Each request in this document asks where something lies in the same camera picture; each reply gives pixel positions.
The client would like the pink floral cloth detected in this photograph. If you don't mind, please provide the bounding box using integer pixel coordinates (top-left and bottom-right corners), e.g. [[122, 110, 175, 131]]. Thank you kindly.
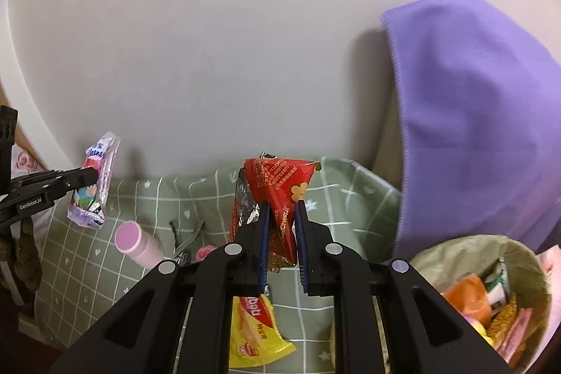
[[537, 247, 561, 283]]

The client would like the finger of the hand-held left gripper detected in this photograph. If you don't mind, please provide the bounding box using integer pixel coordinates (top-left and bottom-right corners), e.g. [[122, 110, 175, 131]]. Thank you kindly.
[[11, 166, 98, 200]]

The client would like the pink bottle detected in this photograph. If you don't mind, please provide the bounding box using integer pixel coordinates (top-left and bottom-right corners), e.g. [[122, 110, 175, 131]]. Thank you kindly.
[[114, 222, 165, 270]]

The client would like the tissue pack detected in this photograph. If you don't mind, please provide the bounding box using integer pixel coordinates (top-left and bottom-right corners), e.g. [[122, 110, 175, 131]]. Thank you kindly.
[[67, 131, 121, 229]]

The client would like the yellow snack packet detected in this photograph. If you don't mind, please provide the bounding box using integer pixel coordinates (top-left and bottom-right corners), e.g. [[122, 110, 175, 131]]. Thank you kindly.
[[228, 295, 298, 370]]

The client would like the gold and red candy packet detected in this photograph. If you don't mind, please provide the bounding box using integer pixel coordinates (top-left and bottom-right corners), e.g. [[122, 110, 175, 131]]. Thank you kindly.
[[486, 295, 519, 346]]

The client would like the green checked cloth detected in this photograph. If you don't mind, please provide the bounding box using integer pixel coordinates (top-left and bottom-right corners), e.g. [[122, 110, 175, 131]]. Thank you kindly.
[[33, 157, 404, 374]]

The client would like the white plastic bag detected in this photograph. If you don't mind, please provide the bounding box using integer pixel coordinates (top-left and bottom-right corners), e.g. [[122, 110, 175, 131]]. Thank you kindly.
[[9, 144, 55, 182]]

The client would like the green and white carton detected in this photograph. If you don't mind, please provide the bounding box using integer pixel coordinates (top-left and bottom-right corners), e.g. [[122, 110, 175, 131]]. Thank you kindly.
[[482, 258, 511, 309]]

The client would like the dark red garment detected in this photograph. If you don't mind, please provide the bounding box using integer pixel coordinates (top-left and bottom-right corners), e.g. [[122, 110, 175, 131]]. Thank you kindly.
[[0, 299, 66, 374]]

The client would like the red snack packet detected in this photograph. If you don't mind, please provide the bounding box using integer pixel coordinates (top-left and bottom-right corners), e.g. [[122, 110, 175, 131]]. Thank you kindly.
[[228, 157, 323, 272]]

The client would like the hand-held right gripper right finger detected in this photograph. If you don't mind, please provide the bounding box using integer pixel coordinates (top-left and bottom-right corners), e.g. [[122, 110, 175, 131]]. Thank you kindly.
[[293, 200, 513, 374]]

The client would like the purple cloth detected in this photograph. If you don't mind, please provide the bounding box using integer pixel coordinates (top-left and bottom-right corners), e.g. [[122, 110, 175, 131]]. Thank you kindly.
[[380, 0, 561, 258]]

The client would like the dark green string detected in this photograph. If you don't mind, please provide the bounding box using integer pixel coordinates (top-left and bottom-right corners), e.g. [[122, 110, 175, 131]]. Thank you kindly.
[[169, 218, 206, 263]]

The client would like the small yellow wrapper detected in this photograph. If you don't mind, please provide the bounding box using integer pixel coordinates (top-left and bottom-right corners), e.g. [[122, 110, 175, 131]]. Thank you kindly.
[[465, 315, 495, 344]]

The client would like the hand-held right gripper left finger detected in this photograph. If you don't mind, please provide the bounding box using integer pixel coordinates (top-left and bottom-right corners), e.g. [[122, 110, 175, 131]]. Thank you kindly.
[[50, 201, 271, 374]]

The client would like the pink snack packet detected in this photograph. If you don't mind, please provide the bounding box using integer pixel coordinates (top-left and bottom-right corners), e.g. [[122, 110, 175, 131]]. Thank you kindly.
[[497, 306, 533, 363]]

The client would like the orange snack packet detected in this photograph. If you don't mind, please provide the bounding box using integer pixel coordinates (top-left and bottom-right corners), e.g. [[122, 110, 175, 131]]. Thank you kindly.
[[440, 274, 492, 324]]

